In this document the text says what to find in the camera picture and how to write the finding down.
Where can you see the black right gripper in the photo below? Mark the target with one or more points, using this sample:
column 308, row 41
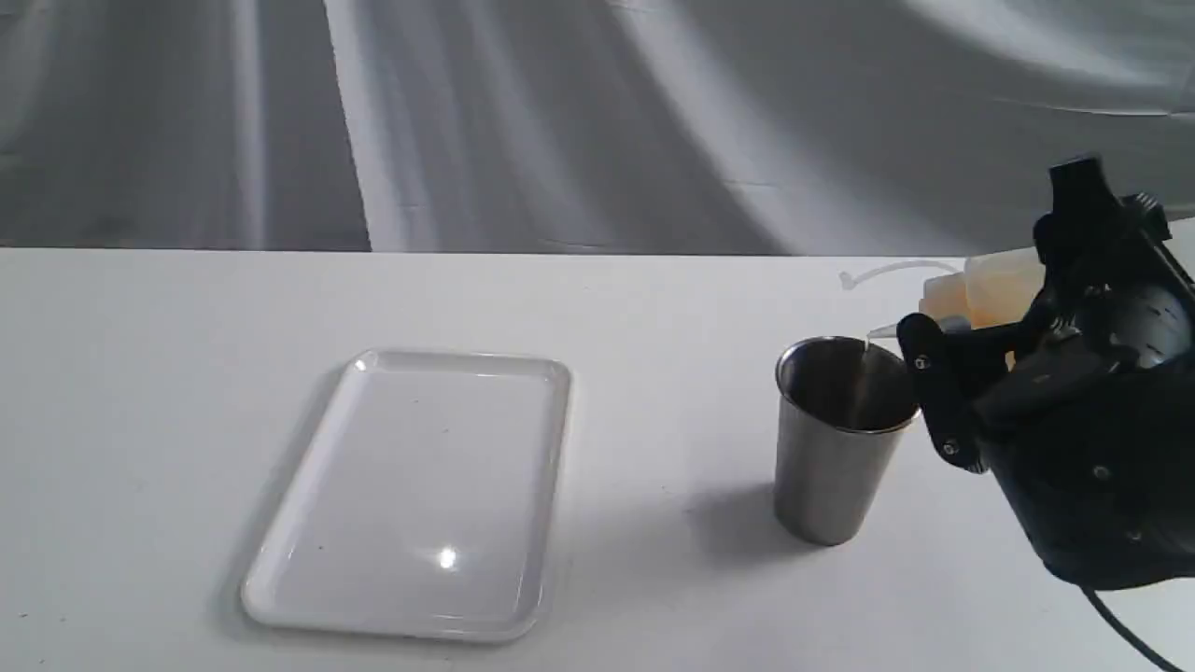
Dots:
column 1083, row 408

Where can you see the translucent squeeze bottle amber liquid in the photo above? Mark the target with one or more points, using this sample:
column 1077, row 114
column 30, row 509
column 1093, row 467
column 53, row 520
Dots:
column 986, row 291

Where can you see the stainless steel cup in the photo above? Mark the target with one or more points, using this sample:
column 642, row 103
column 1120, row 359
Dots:
column 844, row 405

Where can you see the grey fabric backdrop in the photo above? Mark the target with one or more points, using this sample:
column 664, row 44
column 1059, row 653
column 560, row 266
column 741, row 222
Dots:
column 835, row 128

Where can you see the white plastic tray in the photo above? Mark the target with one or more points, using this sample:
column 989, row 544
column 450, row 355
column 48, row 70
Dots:
column 423, row 504

